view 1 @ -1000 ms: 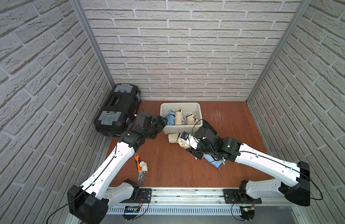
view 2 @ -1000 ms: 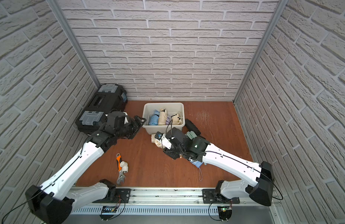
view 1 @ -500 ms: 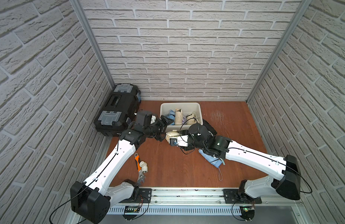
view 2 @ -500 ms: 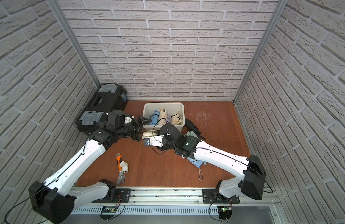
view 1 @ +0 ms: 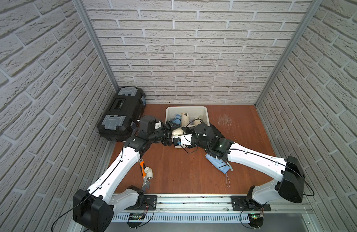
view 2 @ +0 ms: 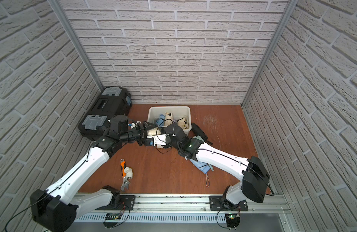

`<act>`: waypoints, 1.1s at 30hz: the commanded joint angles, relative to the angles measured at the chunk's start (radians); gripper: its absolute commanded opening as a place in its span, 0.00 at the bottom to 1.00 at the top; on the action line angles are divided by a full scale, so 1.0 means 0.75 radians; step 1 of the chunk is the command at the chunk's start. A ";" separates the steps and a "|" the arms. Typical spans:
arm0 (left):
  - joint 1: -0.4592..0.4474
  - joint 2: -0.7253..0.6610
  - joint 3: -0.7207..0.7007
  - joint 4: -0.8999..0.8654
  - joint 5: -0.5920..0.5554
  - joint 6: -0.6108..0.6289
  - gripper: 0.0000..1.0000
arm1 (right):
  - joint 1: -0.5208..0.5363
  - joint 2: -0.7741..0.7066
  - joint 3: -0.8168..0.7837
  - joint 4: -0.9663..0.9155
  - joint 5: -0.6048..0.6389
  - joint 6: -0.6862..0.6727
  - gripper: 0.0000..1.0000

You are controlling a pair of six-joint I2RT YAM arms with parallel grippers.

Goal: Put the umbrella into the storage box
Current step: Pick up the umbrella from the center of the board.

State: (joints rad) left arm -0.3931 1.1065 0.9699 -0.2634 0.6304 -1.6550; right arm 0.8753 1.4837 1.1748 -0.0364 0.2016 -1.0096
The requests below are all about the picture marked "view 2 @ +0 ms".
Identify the light blue umbrella front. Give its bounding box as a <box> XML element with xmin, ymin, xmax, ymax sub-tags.
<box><xmin>155</xmin><ymin>114</ymin><xmax>165</xmax><ymax>127</ymax></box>

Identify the white plastic storage box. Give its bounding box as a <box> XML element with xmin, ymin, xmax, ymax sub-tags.
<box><xmin>147</xmin><ymin>106</ymin><xmax>192</xmax><ymax>135</ymax></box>

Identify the periwinkle blue umbrella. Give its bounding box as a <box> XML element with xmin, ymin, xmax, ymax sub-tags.
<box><xmin>190</xmin><ymin>159</ymin><xmax>214</xmax><ymax>188</ymax></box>

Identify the beige umbrella black handle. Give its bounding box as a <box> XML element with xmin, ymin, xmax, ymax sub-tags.
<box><xmin>147</xmin><ymin>128</ymin><xmax>166</xmax><ymax>148</ymax></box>

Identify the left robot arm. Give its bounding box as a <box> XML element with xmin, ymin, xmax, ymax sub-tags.
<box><xmin>30</xmin><ymin>115</ymin><xmax>157</xmax><ymax>232</ymax></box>

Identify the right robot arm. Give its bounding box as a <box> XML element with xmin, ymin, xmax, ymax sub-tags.
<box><xmin>164</xmin><ymin>124</ymin><xmax>271</xmax><ymax>209</ymax></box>

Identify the black folded umbrella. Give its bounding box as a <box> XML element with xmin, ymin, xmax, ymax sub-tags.
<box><xmin>192</xmin><ymin>123</ymin><xmax>213</xmax><ymax>145</ymax></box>

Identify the black grey toolbox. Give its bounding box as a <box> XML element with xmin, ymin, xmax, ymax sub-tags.
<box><xmin>78</xmin><ymin>87</ymin><xmax>133</xmax><ymax>141</ymax></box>

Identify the white pipe fitting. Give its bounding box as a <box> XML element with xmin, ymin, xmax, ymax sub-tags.
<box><xmin>124</xmin><ymin>167</ymin><xmax>133</xmax><ymax>180</ymax></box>

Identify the left circuit board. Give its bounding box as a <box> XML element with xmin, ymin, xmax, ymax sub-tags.
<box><xmin>104</xmin><ymin>213</ymin><xmax>124</xmax><ymax>223</ymax></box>

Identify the circuit board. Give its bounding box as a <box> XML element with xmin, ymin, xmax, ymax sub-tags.
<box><xmin>104</xmin><ymin>213</ymin><xmax>124</xmax><ymax>223</ymax></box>
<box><xmin>225</xmin><ymin>214</ymin><xmax>240</xmax><ymax>229</ymax></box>

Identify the right circuit board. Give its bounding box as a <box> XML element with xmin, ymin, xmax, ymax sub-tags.
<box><xmin>225</xmin><ymin>214</ymin><xmax>240</xmax><ymax>229</ymax></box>

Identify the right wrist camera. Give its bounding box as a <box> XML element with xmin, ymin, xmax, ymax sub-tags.
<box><xmin>147</xmin><ymin>134</ymin><xmax>167</xmax><ymax>147</ymax></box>

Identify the orange handled wrench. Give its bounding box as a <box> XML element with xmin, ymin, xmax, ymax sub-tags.
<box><xmin>120</xmin><ymin>159</ymin><xmax>130</xmax><ymax>192</ymax></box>

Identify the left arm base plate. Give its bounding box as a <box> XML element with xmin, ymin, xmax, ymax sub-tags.
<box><xmin>96</xmin><ymin>194</ymin><xmax>136</xmax><ymax>211</ymax></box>

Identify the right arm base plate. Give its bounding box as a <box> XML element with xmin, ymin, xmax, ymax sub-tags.
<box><xmin>209</xmin><ymin>195</ymin><xmax>248</xmax><ymax>212</ymax></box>

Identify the aluminium front rail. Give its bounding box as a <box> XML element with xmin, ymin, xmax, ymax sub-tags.
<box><xmin>52</xmin><ymin>192</ymin><xmax>292</xmax><ymax>215</ymax></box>

